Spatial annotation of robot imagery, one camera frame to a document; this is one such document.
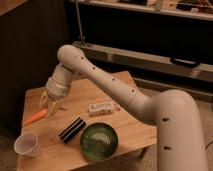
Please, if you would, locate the wooden table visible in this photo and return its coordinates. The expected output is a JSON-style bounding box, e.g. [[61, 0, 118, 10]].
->
[[17, 79, 157, 171]]

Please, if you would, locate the black handle on shelf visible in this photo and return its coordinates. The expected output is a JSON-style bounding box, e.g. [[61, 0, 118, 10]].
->
[[170, 57, 201, 68]]

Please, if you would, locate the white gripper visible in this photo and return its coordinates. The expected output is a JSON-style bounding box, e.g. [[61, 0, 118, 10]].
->
[[39, 64, 74, 116]]

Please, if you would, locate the black striped rectangular box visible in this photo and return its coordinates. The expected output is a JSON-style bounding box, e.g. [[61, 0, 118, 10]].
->
[[59, 118, 86, 144]]

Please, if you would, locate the green bowl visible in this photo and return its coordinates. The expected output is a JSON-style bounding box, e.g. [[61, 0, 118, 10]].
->
[[80, 123, 118, 161]]

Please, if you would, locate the orange pepper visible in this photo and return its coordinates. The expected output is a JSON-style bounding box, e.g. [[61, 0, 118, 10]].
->
[[24, 108, 48, 125]]

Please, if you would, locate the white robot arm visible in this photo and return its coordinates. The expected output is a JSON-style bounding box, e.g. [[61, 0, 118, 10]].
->
[[40, 45, 208, 171]]

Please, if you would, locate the metal vertical pole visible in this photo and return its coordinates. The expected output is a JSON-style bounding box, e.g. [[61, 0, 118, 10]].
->
[[75, 0, 86, 45]]

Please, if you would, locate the metal shelf rail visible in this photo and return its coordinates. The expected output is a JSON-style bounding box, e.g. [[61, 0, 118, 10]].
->
[[73, 41, 213, 83]]

